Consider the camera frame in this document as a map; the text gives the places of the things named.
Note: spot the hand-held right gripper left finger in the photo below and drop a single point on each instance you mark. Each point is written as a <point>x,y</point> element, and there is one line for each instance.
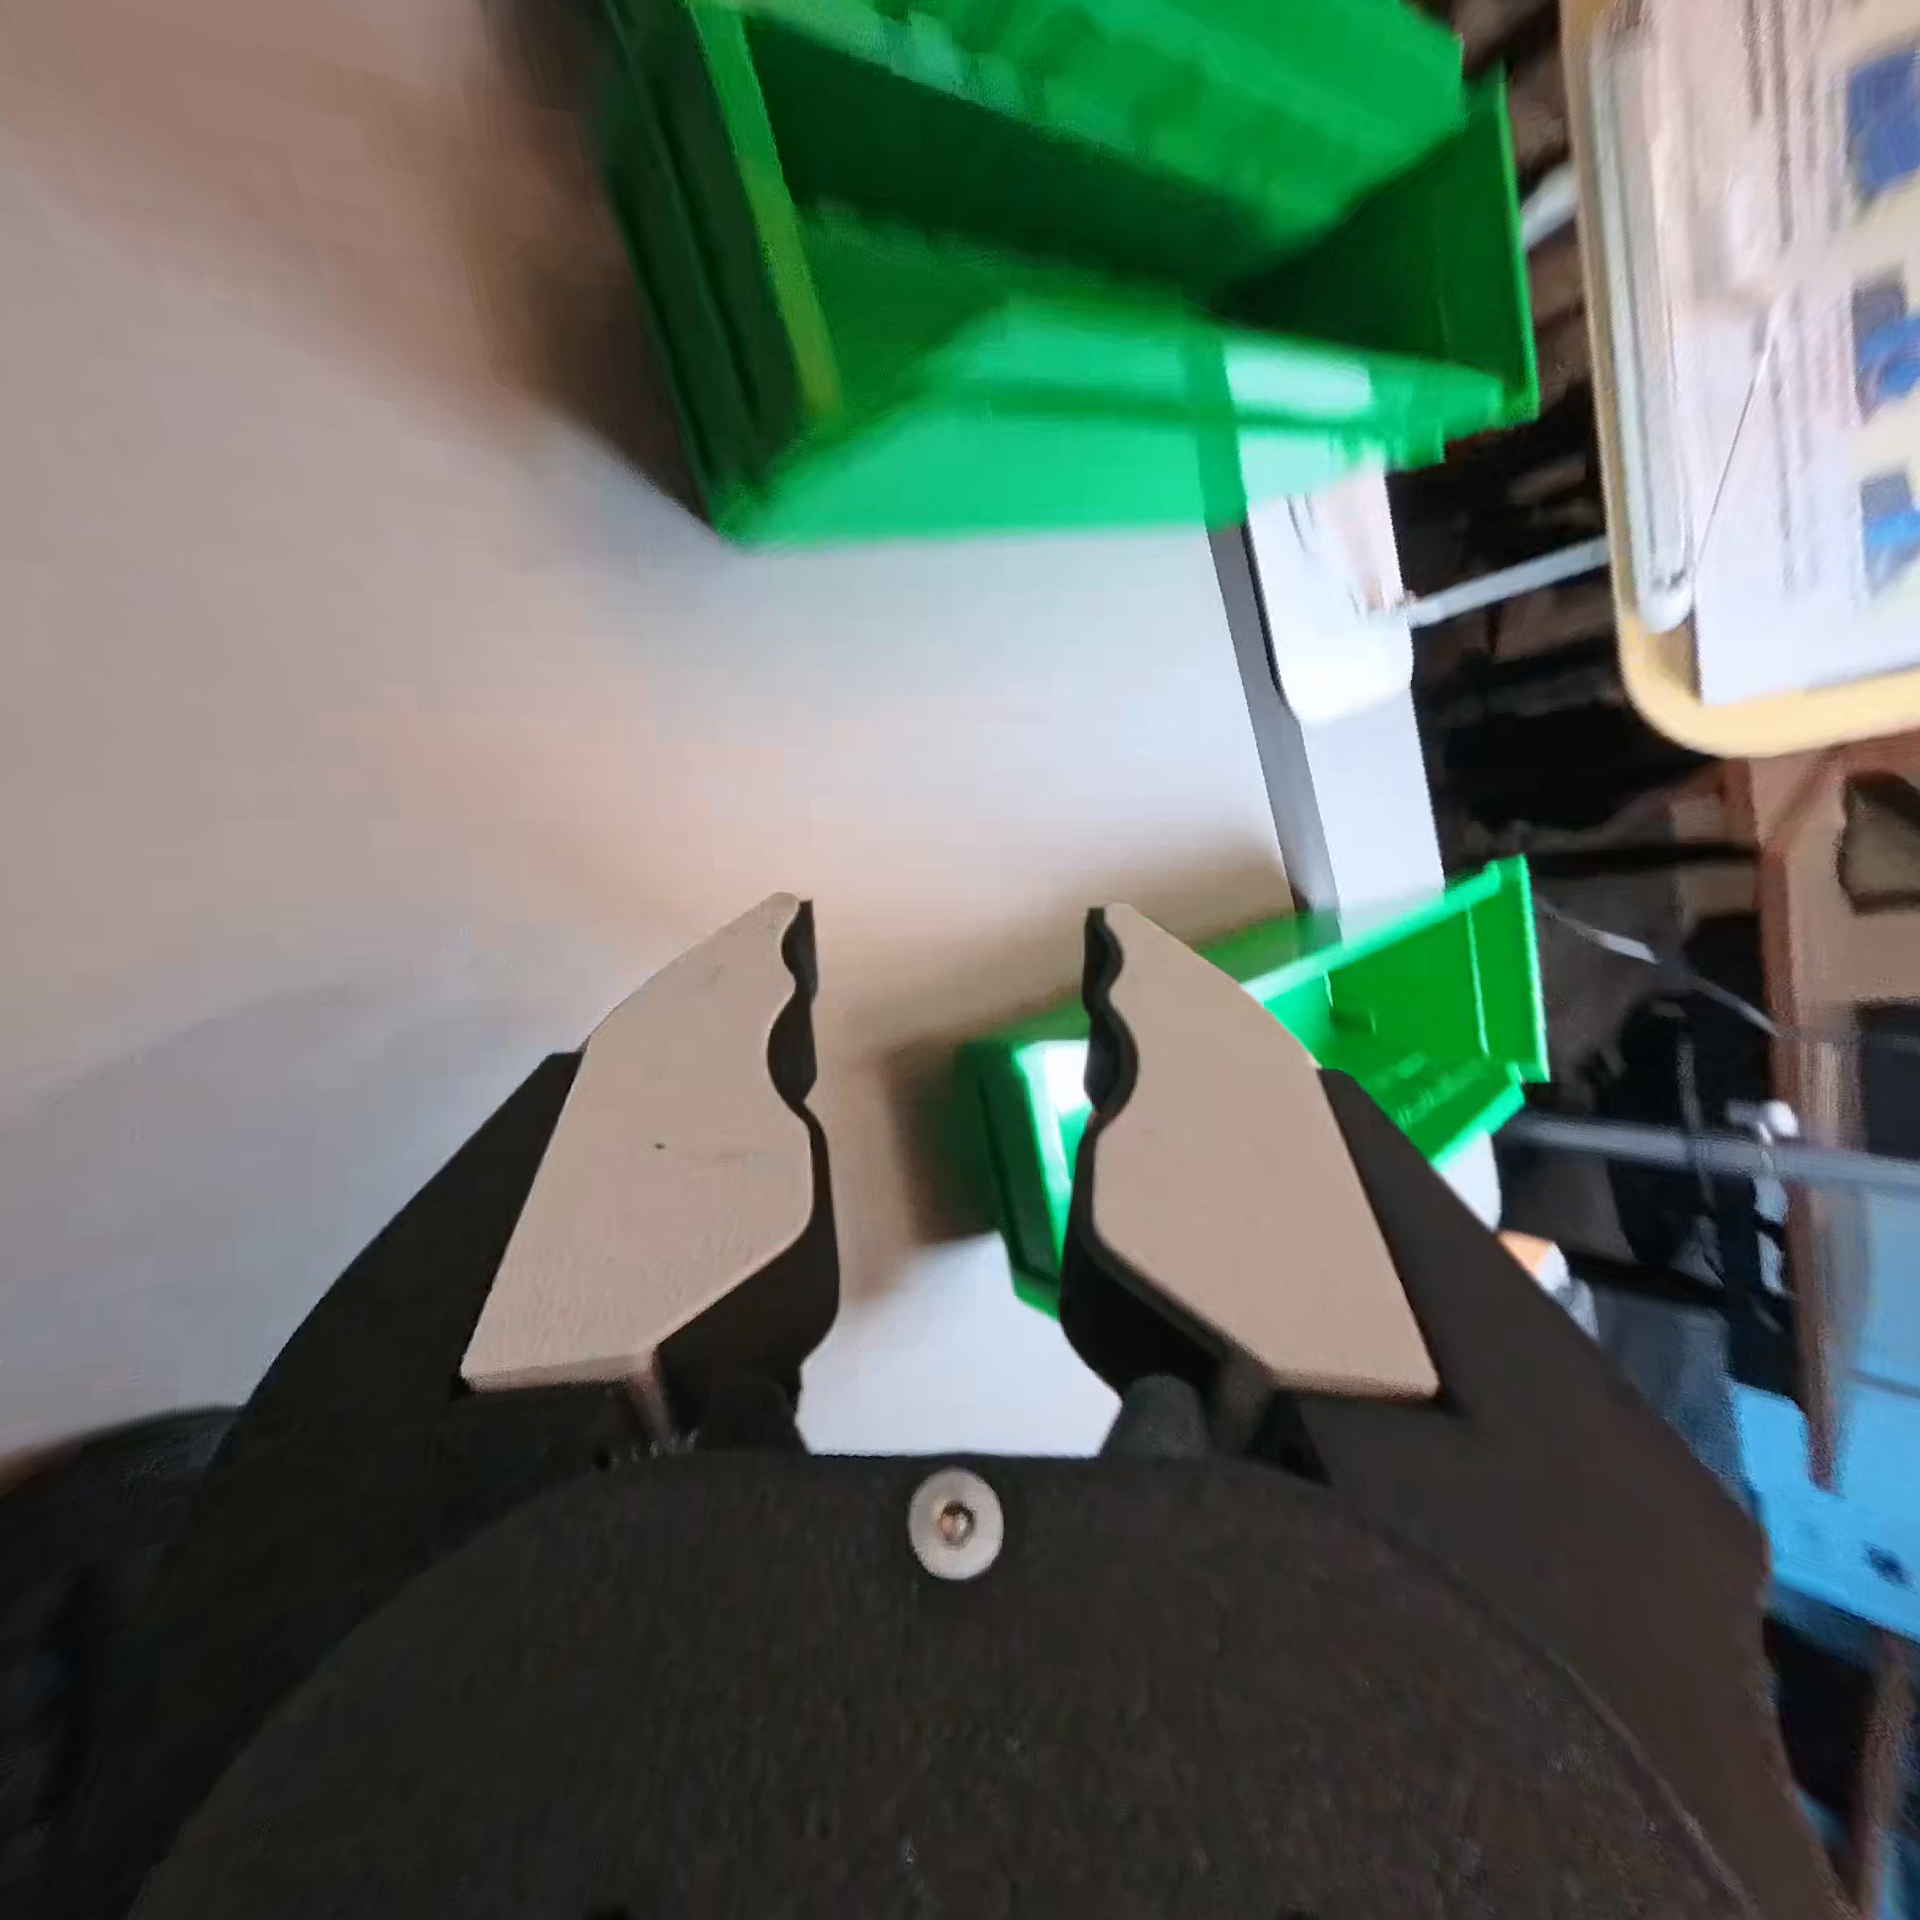
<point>661,1184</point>

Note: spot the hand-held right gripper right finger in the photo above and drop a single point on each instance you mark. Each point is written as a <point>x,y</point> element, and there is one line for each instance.
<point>1245,1200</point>

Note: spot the grey metal bar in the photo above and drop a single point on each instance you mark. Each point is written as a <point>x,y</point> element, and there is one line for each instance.
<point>1651,1148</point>

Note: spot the instruction sheet on clipboard stand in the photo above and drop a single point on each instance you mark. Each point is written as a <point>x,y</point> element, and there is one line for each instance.
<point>1665,704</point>

